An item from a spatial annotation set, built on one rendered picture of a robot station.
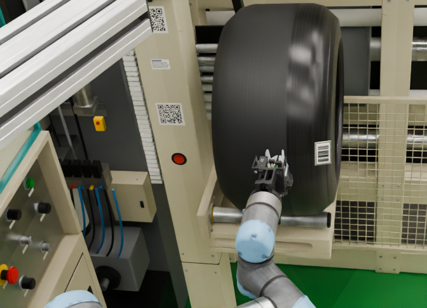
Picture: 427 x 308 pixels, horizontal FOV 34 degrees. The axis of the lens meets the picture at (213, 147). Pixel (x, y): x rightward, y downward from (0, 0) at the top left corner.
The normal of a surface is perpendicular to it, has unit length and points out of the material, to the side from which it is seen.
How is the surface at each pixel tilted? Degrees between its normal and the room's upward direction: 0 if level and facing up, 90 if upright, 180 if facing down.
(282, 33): 15
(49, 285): 0
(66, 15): 0
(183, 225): 90
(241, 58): 29
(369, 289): 0
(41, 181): 90
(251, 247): 84
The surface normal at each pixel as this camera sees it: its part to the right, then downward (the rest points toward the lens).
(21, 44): -0.12, -0.78
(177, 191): -0.20, 0.62
